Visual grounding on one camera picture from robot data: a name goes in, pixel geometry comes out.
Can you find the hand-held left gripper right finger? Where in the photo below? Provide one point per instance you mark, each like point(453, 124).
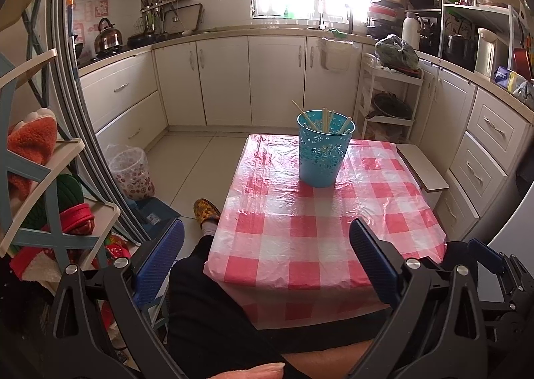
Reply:
point(371, 262)

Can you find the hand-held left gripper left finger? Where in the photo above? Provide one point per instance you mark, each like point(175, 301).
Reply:
point(160, 262)

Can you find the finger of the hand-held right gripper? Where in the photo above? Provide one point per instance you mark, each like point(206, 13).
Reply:
point(455, 253)
point(484, 253)

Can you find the blue perforated plastic holder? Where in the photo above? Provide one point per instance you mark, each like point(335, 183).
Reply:
point(321, 153)

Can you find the bundle of wooden chopsticks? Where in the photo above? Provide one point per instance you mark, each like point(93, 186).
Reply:
point(325, 118)

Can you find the person's left hand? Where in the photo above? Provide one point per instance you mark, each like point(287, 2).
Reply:
point(260, 371)

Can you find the dark blue box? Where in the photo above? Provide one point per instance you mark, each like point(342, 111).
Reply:
point(160, 212)

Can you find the person's leg in black trousers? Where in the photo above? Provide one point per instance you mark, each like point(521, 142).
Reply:
point(200, 312)

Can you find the yellow patterned slipper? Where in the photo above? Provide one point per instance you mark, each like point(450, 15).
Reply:
point(204, 210)

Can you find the floral trash bin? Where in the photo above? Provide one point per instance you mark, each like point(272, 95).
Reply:
point(133, 178)

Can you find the white low stool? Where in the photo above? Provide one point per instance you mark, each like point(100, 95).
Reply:
point(421, 168)

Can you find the red padded item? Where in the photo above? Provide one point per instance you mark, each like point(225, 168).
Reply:
point(77, 216)

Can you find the green knit cloth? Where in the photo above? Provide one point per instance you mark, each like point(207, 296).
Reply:
point(69, 195)

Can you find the red checked tablecloth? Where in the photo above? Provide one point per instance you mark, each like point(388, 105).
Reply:
point(271, 203)

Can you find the red and white fluffy cloth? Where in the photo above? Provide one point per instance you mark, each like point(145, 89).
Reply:
point(33, 266)

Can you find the dark wok in trolley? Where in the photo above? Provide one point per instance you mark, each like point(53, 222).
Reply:
point(390, 105)

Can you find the beige and blue shelf rack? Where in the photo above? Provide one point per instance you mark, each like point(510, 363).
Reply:
point(29, 172)

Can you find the orange fluffy cloth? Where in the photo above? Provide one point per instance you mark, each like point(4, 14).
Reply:
point(35, 137)

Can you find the blue carton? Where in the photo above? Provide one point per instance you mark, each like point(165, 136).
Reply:
point(504, 75)

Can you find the white storage trolley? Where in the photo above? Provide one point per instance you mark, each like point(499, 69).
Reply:
point(392, 72)

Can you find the cream base cabinets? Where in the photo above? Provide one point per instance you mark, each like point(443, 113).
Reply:
point(227, 78)

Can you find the white electric water boiler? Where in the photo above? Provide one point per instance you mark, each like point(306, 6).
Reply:
point(486, 53)

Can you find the bag of green vegetables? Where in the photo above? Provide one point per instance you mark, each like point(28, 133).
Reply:
point(396, 53)

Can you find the white hanging waste bin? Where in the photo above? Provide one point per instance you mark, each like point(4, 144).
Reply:
point(338, 55)

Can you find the black toaster oven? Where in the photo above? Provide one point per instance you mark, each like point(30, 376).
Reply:
point(432, 36)

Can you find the black frying pan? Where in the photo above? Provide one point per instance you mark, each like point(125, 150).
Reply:
point(139, 41)

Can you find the white thermos jug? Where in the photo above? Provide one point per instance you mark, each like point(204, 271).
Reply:
point(410, 32)

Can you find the metal kettle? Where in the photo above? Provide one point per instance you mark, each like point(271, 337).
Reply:
point(107, 39)

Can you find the green dish cloth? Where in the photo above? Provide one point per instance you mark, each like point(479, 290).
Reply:
point(338, 32)

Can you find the black sink tap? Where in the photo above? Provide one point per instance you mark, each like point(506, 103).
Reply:
point(349, 20)

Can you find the white counter shelf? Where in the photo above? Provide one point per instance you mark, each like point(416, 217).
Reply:
point(475, 9)

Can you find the stack of pots and lids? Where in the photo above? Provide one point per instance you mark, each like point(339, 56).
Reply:
point(381, 16)

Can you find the leaning baking tray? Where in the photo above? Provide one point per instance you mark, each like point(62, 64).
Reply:
point(187, 16)

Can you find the chrome faucet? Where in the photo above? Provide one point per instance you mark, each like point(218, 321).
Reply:
point(321, 16)

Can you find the grey sliding door frame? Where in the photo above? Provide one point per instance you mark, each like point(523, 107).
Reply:
point(71, 112)

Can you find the pink wall stickers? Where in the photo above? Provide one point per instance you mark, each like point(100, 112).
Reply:
point(100, 11)

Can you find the wall utensil rack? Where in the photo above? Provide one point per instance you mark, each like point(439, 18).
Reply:
point(160, 1)

